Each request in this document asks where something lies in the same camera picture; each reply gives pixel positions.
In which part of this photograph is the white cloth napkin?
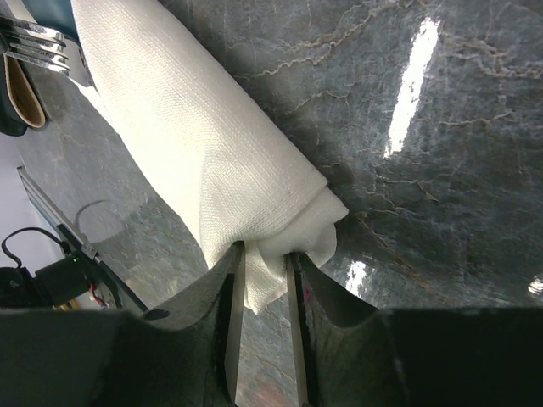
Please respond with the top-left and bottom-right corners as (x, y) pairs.
(72, 1), (348, 313)

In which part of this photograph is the silver metal fork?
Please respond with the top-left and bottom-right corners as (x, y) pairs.
(1, 16), (70, 75)

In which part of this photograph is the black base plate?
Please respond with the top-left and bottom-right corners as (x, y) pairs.
(1, 224), (148, 315)

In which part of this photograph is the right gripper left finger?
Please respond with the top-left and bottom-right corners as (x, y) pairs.
(1, 243), (245, 406)

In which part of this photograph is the black cloth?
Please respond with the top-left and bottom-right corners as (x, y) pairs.
(1, 55), (67, 137)

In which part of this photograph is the black power cable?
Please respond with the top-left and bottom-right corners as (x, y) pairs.
(1, 226), (69, 268)

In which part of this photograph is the blue plastic spoon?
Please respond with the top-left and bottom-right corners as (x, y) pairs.
(22, 0), (81, 45)

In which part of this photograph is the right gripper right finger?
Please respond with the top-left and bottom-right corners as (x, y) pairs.
(287, 254), (542, 406)

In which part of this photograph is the aluminium frame rail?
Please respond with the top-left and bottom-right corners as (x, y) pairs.
(17, 165), (101, 264)

